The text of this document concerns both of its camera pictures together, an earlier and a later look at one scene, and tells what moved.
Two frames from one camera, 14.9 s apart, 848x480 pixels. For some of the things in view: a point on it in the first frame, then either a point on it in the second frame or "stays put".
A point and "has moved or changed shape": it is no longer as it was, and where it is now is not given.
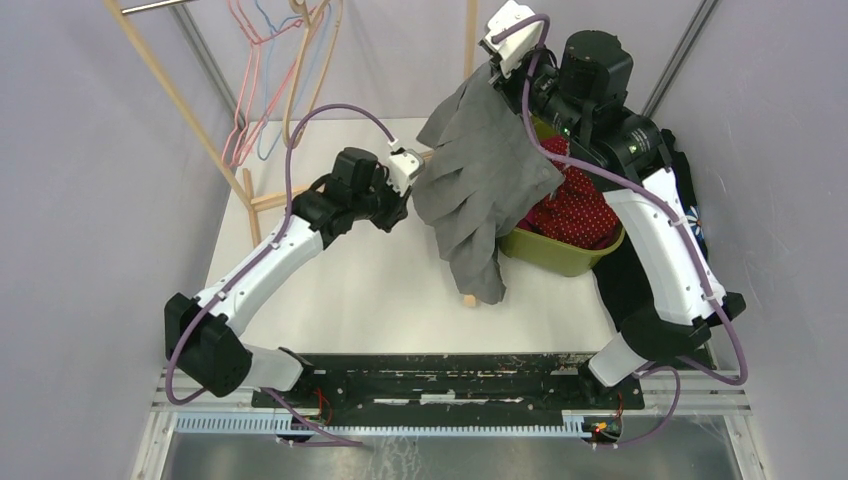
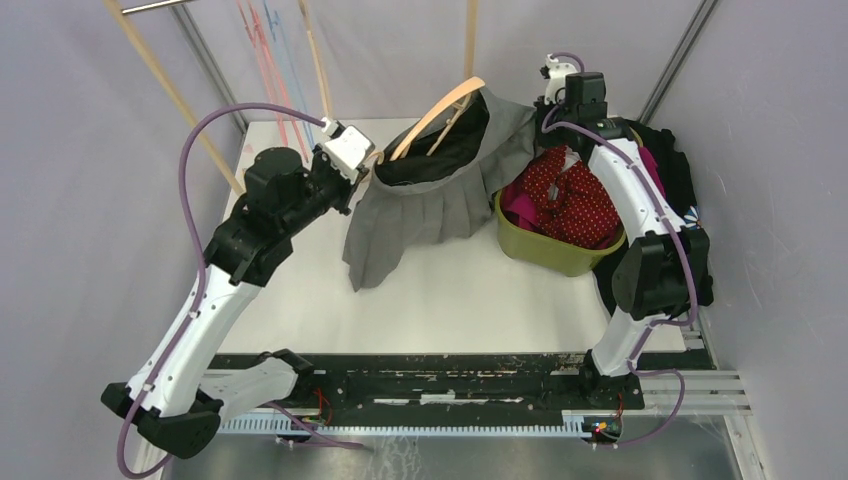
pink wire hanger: [252, 44] → [257, 22]
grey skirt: [481, 172] has moved or changed shape
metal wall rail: [672, 71] stays put
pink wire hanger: [229, 155] → [268, 81]
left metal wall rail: [201, 48] stays put
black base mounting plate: [446, 381] stays put
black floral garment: [622, 274] stays put
